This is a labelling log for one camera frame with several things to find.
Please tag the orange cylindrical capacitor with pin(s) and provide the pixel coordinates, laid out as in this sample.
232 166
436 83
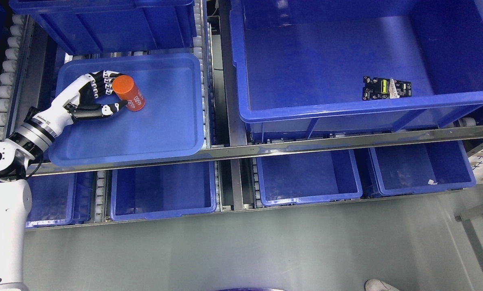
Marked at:
127 90

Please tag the black circuit board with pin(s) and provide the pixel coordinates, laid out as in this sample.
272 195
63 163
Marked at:
384 88

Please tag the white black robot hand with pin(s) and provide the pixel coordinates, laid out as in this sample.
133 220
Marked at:
77 102

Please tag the blue lower bin right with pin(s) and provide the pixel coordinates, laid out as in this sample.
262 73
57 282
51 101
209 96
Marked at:
414 169

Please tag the blue bin top left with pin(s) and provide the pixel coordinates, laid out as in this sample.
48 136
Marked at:
87 27

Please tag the metal shelf rack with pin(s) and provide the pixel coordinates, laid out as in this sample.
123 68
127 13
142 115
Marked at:
467 127

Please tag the large blue bin right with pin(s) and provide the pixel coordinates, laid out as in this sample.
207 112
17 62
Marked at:
300 64

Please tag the blue lower bin far left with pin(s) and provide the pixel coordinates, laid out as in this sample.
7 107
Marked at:
61 199

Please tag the blue lower bin middle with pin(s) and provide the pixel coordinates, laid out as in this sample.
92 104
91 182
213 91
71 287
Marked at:
316 177

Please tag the blue shallow tray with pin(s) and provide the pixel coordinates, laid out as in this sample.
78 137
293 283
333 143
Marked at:
171 123

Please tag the white sneaker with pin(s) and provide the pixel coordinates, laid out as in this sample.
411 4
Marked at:
378 285

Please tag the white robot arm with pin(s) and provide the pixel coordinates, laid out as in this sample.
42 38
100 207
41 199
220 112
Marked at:
28 142

